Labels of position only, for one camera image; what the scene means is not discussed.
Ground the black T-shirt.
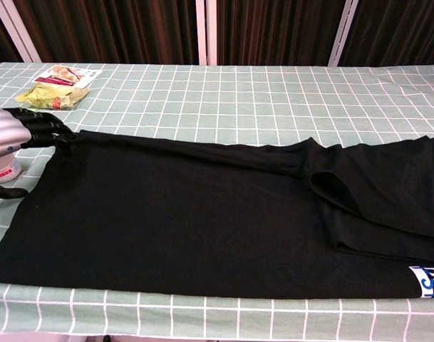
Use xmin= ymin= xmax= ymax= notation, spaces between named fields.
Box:
xmin=0 ymin=128 xmax=434 ymax=300

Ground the yellow green snack bag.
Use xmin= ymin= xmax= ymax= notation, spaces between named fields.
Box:
xmin=16 ymin=81 xmax=92 ymax=110

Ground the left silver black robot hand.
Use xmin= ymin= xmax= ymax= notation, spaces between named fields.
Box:
xmin=0 ymin=102 xmax=78 ymax=200

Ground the white food picture packet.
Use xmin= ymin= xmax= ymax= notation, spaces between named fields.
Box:
xmin=33 ymin=65 xmax=103 ymax=88

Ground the green checked tablecloth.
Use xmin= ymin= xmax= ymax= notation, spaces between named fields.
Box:
xmin=0 ymin=62 xmax=434 ymax=338

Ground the white partition frame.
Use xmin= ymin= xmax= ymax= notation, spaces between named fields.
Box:
xmin=0 ymin=0 xmax=43 ymax=64
xmin=326 ymin=0 xmax=361 ymax=68
xmin=194 ymin=0 xmax=218 ymax=66

